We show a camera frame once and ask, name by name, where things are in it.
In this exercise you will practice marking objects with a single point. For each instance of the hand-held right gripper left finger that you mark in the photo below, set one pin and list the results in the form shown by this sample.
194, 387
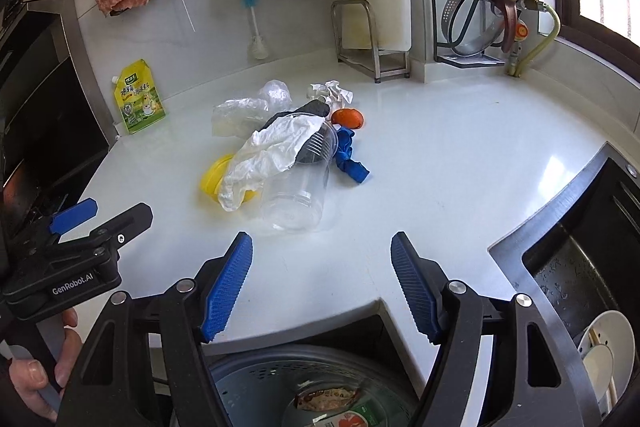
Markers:
225, 287

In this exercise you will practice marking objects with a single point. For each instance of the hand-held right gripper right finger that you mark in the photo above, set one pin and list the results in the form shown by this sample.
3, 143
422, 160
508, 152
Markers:
415, 287

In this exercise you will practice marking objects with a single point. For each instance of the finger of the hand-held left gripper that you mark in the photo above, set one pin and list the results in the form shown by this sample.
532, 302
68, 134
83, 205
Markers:
75, 213
127, 219

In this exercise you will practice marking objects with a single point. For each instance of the yellow plastic lid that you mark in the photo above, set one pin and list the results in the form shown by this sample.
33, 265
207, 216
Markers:
215, 177

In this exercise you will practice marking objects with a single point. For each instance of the grey trash bin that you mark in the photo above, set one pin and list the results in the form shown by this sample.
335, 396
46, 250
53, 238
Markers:
250, 382

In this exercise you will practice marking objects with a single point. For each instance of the clear plastic jar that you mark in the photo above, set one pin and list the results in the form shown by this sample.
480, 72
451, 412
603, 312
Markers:
295, 202

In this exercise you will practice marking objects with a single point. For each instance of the blue glove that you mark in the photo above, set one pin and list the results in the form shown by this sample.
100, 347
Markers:
352, 168

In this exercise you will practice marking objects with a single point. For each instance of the clear plastic bag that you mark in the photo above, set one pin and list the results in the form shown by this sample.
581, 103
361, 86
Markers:
235, 114

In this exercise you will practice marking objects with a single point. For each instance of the clear plastic cup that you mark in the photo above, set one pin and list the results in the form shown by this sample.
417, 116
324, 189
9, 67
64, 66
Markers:
322, 144

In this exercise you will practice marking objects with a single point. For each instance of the orange peel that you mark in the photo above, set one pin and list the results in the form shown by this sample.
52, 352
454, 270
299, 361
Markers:
347, 118

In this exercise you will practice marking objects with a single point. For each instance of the person's left hand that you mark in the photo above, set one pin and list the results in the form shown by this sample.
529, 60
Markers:
30, 379

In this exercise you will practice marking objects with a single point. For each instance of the black built-in oven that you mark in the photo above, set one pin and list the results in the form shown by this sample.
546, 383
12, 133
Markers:
45, 117

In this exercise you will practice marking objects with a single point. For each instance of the yellow seasoning pouch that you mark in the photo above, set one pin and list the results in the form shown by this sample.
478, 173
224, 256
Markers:
137, 102

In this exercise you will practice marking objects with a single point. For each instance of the snack wrapper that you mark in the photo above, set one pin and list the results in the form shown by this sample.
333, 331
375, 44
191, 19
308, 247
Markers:
325, 399

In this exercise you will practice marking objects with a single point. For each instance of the steel sink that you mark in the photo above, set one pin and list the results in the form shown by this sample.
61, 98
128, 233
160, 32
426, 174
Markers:
575, 257

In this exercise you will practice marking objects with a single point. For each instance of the white bowl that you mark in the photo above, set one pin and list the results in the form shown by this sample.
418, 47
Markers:
607, 329

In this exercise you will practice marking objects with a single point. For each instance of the dark grey cloth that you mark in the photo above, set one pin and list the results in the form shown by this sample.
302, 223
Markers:
312, 108

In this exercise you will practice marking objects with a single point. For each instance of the crumpled printed paper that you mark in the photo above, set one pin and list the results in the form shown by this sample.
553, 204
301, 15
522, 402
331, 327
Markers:
332, 92

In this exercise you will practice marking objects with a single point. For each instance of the white bottle brush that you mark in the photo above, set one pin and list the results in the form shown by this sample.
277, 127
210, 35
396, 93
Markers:
256, 32

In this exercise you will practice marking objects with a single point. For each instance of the metal cutting board rack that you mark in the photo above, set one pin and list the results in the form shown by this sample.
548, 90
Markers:
372, 59

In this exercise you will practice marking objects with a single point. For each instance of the black lid rack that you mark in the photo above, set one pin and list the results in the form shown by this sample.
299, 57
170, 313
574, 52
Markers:
465, 60

